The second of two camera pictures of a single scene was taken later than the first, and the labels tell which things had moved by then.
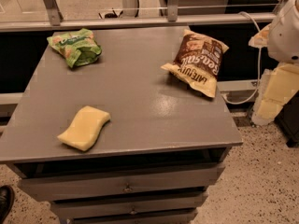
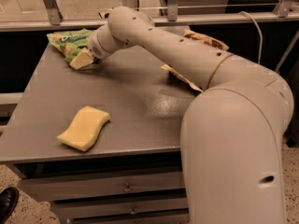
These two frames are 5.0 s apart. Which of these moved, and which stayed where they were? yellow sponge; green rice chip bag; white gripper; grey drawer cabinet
Moved: white gripper
Stayed: grey drawer cabinet; green rice chip bag; yellow sponge
